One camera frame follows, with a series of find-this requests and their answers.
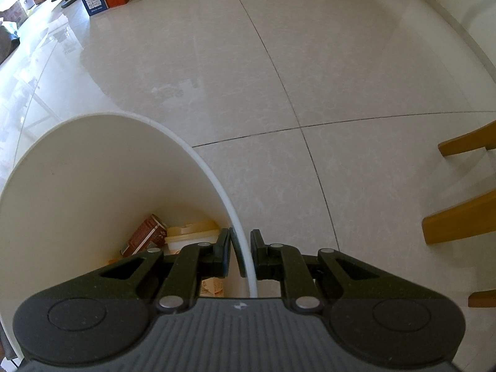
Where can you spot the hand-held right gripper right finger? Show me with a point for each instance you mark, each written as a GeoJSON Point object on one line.
{"type": "Point", "coordinates": [257, 254]}

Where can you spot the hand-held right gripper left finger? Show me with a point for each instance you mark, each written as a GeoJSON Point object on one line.
{"type": "Point", "coordinates": [224, 255]}

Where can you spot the white plastic trash bin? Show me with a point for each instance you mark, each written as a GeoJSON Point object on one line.
{"type": "Point", "coordinates": [77, 182]}

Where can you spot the beige printed carton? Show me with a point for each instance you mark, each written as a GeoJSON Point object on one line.
{"type": "Point", "coordinates": [212, 287]}

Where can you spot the cream plastic food container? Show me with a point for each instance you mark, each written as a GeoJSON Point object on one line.
{"type": "Point", "coordinates": [192, 236]}

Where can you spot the brown drink carton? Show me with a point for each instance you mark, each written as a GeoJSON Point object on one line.
{"type": "Point", "coordinates": [145, 234]}

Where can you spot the open cardboard box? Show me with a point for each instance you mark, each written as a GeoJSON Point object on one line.
{"type": "Point", "coordinates": [15, 11]}

